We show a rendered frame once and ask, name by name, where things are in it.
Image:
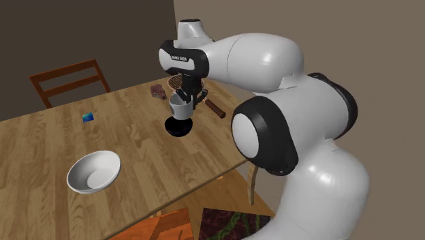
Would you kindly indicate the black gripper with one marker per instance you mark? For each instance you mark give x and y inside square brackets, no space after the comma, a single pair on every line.
[190,83]

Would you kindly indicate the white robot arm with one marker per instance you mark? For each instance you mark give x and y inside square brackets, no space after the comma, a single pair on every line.
[265,63]

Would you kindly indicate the white cup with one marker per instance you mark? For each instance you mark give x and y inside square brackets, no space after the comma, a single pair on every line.
[180,110]

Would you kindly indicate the reddish brown lumpy object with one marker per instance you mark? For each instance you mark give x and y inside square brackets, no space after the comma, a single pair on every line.
[158,91]

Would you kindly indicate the black bowl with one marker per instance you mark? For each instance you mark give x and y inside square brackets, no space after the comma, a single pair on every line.
[178,128]

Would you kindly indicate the light wooden table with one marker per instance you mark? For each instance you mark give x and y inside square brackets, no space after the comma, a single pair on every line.
[142,156]

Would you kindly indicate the small blue green card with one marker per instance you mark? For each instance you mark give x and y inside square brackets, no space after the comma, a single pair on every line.
[88,117]

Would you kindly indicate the white bowl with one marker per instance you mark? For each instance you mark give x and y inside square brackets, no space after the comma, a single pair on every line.
[94,172]

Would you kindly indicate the brown wooden chair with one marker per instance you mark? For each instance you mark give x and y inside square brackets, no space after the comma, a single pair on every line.
[66,71]

